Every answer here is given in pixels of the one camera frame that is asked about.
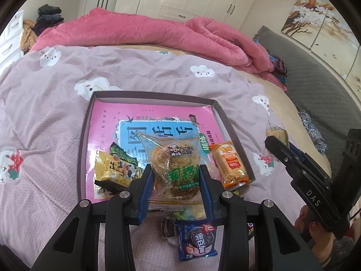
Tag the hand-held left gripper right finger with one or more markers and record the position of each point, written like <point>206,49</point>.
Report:
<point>206,192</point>

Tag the red and blue snack packet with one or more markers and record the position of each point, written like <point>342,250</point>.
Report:
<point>250,230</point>

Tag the mauve printed bed cover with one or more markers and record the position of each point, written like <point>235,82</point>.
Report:
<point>42,104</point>

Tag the pile of dark clothes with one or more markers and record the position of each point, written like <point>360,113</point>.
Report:
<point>48,17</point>

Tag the flower wall painting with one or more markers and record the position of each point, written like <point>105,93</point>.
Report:
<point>324,25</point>

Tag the green and black snack packet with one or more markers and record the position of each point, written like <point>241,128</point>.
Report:
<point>121,155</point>

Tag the person's right forearm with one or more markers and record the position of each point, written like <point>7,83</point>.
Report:
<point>330,254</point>

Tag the pink book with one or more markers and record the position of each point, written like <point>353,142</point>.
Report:
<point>107,113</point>

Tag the yellow knitted cloth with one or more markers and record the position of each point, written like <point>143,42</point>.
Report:
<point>28,35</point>

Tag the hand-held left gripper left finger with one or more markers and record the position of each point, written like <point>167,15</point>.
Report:
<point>145,192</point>

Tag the white drawer cabinet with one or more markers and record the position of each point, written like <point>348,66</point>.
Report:
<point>10,39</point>

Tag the person's right hand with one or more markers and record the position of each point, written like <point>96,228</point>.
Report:
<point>307,225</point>

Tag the clear cracker packet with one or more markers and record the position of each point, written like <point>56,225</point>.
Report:
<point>277,135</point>

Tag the striped dark clothes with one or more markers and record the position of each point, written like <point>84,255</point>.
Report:
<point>277,67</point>

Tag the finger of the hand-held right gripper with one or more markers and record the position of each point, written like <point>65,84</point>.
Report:
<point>293,161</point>

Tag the yellow-green snack packet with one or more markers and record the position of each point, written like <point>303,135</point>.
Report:
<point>187,215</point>

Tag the small brown candy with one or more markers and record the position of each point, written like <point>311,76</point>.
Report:
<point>167,227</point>

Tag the dark floral cloth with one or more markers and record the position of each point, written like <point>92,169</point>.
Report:
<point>311,131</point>

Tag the yellow cartoon snack packet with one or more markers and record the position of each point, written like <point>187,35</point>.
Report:
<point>110,169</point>

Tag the blue cookie packet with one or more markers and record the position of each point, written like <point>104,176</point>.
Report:
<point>196,240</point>

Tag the grey padded headboard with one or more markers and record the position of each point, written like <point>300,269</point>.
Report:
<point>316,76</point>

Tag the pink quilt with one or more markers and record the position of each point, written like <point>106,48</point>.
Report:
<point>141,31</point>

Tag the clear pork floss cake packet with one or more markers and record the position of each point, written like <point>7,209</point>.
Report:
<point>174,163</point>

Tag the orange rice cracker packet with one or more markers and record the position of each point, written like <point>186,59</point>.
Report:
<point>230,163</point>

